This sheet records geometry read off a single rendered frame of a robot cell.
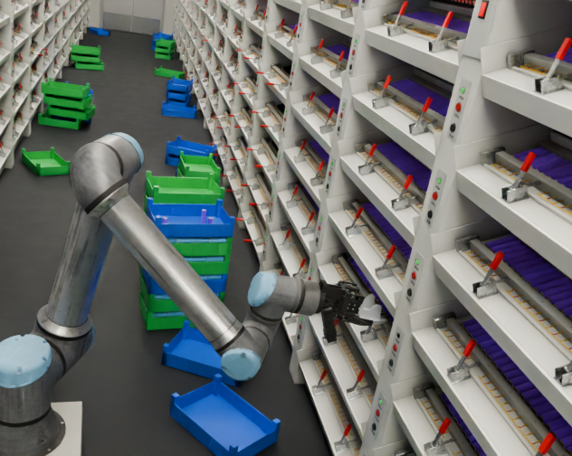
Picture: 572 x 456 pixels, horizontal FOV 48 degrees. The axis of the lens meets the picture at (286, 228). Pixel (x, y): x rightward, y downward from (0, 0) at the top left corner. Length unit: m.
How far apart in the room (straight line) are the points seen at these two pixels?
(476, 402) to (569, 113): 0.56
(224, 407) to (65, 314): 0.67
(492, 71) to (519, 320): 0.47
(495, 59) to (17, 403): 1.39
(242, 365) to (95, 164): 0.57
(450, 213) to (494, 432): 0.44
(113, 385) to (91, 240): 0.73
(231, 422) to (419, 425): 0.82
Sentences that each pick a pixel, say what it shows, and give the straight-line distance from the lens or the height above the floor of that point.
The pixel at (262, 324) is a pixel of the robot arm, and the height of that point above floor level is 0.55.
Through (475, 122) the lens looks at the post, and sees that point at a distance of 1.33.
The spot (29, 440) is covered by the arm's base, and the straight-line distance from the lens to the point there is 1.88.
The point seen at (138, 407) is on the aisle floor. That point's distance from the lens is 2.20.
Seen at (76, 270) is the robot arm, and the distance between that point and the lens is 1.75.
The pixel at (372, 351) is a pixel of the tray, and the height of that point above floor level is 0.49.
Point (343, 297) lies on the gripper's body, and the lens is 1.65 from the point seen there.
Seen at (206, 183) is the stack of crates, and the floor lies 0.43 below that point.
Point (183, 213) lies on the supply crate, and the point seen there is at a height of 0.41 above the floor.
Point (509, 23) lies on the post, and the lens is 1.31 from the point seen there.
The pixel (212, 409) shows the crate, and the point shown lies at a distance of 2.20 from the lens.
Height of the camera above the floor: 1.39
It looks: 22 degrees down
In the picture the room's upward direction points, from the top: 10 degrees clockwise
